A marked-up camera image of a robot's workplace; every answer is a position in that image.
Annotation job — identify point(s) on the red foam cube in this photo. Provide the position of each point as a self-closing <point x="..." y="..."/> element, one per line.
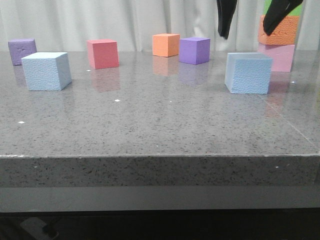
<point x="102" y="53"/>

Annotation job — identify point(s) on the small orange foam cube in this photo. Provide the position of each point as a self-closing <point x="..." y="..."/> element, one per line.
<point x="165" y="44"/>

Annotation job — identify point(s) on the white curtain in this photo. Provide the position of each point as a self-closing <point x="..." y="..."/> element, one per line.
<point x="66" y="25"/>

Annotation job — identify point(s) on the dented purple foam cube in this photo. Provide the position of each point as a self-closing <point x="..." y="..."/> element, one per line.
<point x="20" y="48"/>

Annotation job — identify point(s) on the large orange foam cube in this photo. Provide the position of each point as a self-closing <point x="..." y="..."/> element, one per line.
<point x="284" y="33"/>

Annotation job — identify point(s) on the pink foam cube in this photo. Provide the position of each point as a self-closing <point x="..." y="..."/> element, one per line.
<point x="282" y="56"/>

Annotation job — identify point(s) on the green foam cube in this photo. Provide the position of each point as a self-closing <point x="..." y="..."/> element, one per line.
<point x="295" y="12"/>

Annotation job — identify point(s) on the light blue textured foam cube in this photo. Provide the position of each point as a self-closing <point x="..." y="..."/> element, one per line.
<point x="248" y="72"/>

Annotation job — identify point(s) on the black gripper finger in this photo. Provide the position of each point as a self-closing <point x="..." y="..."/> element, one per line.
<point x="277" y="11"/>
<point x="226" y="10"/>

